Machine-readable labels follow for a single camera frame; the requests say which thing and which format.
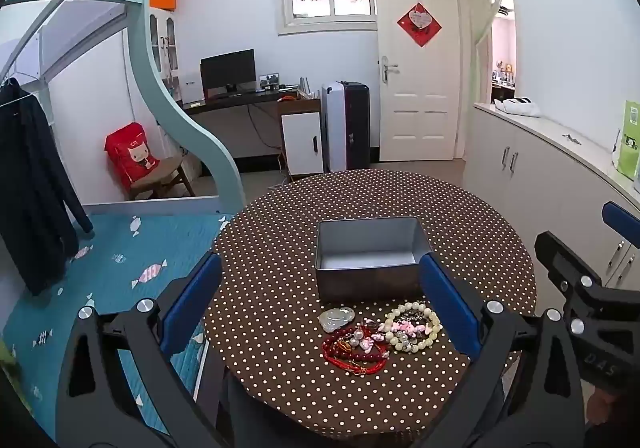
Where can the white mesh door curtain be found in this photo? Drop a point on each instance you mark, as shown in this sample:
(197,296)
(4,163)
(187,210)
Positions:
(485,27)

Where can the pale teal bunk bed frame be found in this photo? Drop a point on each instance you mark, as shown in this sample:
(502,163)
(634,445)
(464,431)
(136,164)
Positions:
(170,92)

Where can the bunch of keys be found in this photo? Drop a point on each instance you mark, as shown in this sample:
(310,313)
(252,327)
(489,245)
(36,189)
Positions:
(571,137)

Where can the small white door cabinet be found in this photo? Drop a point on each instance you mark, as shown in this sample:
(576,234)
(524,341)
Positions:
(300,142)

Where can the red cartoon print bag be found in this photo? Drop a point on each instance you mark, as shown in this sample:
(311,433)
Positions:
(130,152)

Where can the white air purifier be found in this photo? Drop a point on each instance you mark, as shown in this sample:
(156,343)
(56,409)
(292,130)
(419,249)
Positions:
(332,127)

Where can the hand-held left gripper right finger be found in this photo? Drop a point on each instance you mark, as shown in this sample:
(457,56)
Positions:
(450,308)

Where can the black suitcase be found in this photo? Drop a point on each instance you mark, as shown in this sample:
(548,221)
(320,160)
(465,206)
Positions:
(357,127)

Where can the round polka-dot table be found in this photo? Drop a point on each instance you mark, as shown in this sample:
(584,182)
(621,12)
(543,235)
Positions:
(270,278)

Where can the small wooden chair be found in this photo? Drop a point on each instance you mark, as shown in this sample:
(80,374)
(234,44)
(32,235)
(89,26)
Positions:
(167,168)

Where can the pale jade pendant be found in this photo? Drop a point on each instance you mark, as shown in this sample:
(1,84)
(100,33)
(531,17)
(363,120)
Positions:
(336,319)

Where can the white device box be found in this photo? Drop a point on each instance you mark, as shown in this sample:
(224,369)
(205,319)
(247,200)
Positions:
(190,87)

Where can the red diamond door decoration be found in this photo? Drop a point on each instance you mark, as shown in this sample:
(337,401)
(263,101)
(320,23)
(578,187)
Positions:
(419,25)

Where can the white glass door cabinet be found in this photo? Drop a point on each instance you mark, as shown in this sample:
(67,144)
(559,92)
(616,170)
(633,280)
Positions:
(155,27)

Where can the black computer monitor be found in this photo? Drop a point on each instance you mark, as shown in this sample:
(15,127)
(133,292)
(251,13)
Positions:
(227,70)

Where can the person's right hand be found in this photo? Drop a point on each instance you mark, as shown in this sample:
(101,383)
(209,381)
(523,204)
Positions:
(600,408)

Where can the dark curved desk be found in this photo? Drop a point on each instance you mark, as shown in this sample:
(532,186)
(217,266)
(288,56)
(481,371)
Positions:
(235,100)

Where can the shelf with figurines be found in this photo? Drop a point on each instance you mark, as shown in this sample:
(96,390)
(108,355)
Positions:
(502,80)

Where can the rectangular metal tin box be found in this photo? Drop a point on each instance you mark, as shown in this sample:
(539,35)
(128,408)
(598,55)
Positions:
(370,280)

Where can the long white sideboard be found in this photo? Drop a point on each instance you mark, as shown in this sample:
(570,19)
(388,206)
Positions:
(540,177)

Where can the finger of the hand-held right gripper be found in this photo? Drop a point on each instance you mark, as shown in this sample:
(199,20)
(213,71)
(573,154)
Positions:
(620,223)
(565,258)

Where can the small photo frame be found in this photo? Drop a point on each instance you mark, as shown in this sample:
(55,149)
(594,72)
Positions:
(270,80)

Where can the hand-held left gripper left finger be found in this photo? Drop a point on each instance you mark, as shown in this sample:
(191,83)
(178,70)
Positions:
(192,298)

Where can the dark hanging jacket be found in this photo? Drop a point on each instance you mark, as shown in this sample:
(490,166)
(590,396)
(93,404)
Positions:
(30,188)

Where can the green box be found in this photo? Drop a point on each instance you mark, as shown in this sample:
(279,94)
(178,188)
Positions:
(630,137)

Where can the white folded cloth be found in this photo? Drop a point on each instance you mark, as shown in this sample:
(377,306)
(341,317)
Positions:
(517,106)

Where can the teal candy print blanket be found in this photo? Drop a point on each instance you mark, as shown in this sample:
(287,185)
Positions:
(110,268)

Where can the white panel door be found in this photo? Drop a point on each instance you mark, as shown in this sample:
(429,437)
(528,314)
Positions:
(420,92)

